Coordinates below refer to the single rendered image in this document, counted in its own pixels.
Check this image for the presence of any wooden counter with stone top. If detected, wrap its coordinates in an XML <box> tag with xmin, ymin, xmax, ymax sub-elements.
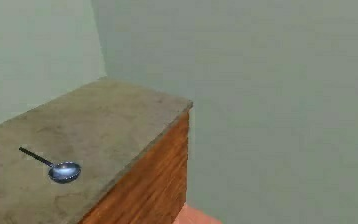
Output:
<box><xmin>0</xmin><ymin>78</ymin><xmax>194</xmax><ymax>224</ymax></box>

